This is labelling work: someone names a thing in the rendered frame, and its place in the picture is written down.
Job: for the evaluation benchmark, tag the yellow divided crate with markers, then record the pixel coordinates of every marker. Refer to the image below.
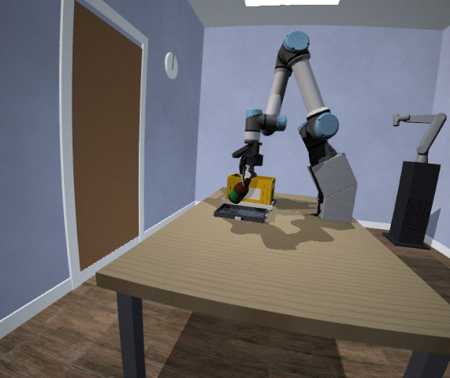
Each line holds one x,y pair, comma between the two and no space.
259,188

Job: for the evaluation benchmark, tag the brown bottle with green label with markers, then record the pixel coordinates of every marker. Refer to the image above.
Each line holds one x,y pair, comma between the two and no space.
239,192

